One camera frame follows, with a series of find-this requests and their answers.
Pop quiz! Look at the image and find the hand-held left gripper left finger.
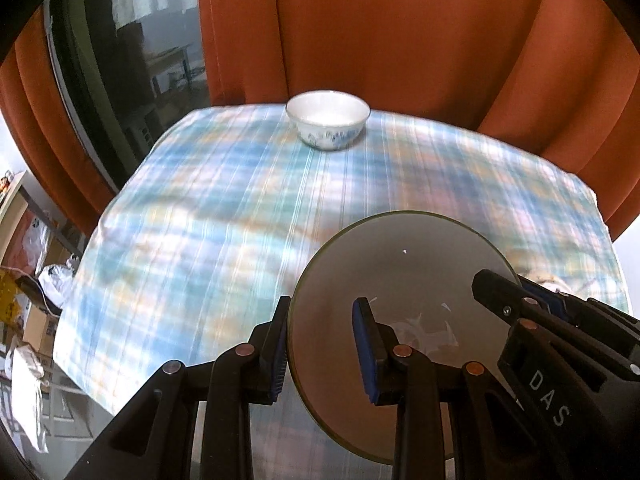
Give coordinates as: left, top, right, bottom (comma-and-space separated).
65, 296, 292, 480

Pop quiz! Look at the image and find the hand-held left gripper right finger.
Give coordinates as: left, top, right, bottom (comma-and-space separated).
351, 297, 526, 480

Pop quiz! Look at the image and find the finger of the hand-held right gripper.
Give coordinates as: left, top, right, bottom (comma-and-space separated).
472, 269, 640, 377
520, 277, 640, 356

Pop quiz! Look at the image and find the blue patterned white bowl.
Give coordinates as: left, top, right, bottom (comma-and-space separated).
285, 90, 371, 153
287, 210, 526, 466

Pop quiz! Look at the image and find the blue plaid tablecloth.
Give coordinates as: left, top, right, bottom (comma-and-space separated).
52, 105, 632, 480

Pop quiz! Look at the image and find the white plastic bag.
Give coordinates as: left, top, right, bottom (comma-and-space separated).
37, 264, 77, 307

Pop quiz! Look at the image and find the cardboard box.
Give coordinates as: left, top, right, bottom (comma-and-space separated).
21, 300, 64, 357

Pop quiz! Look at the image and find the white cloth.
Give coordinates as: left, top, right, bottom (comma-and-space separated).
9, 345, 52, 456

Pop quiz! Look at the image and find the wooden shelf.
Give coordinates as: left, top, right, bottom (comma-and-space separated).
0, 170, 87, 266

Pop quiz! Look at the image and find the wide orange curtain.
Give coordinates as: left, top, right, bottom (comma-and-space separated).
197, 0, 640, 241

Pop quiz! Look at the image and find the narrow orange curtain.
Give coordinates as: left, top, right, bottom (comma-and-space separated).
0, 20, 121, 237

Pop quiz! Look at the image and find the glass window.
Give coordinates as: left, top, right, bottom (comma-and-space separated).
42, 0, 211, 196

